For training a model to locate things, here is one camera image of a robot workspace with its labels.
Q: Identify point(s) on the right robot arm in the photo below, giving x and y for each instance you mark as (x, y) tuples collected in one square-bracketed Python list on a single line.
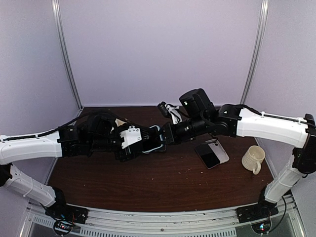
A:
[(244, 121)]

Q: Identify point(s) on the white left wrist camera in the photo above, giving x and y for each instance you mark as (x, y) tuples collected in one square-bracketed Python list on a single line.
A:
[(130, 135)]

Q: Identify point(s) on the beige saucer plate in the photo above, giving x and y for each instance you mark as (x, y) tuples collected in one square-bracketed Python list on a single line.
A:
[(119, 122)]

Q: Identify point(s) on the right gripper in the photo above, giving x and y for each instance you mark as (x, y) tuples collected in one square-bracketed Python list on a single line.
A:
[(171, 138)]

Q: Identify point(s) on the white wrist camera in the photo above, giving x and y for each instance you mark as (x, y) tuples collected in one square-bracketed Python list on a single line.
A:
[(170, 111), (130, 135)]

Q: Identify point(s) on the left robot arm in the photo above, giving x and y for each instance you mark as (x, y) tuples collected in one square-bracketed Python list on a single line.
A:
[(101, 132)]

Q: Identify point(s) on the front aluminium rail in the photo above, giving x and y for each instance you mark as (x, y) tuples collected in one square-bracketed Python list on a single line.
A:
[(208, 223)]

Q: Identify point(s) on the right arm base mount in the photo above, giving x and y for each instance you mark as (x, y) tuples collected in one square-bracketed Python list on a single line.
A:
[(253, 213)]

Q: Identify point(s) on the left aluminium frame post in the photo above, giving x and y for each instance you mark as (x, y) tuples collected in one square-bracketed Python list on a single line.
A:
[(64, 51)]

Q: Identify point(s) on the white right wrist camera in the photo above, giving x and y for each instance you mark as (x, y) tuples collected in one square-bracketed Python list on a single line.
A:
[(170, 111)]

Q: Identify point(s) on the right round status board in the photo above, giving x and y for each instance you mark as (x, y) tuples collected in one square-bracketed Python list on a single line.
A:
[(261, 228)]

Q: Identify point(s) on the left round status board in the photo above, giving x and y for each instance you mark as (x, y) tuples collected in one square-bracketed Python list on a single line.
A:
[(62, 228)]

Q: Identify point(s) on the round status board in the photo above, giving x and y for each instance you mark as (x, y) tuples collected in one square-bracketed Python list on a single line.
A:
[(62, 228), (261, 228)]

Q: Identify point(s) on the white phone case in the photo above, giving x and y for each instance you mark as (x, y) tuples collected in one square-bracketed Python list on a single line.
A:
[(218, 150)]

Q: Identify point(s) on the purple phone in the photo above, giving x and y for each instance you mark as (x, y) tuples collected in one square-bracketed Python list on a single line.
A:
[(207, 155)]

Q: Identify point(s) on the right aluminium frame post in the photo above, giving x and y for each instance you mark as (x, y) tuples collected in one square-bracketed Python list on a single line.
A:
[(261, 28)]

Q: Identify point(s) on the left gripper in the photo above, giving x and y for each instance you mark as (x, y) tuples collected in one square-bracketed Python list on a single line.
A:
[(124, 156)]

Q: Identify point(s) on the aluminium frame post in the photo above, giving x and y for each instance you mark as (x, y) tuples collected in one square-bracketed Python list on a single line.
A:
[(261, 28), (64, 51)]

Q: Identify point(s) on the cream ribbed mug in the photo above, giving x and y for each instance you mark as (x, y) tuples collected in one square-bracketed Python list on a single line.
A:
[(253, 158)]

